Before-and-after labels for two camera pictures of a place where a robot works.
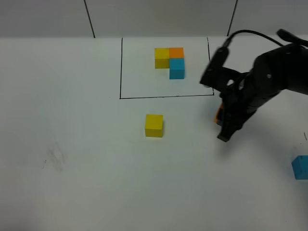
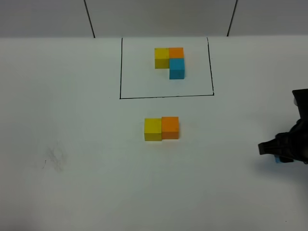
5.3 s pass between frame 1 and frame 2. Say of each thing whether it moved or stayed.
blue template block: stayed
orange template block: stayed
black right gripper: moved
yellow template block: stayed
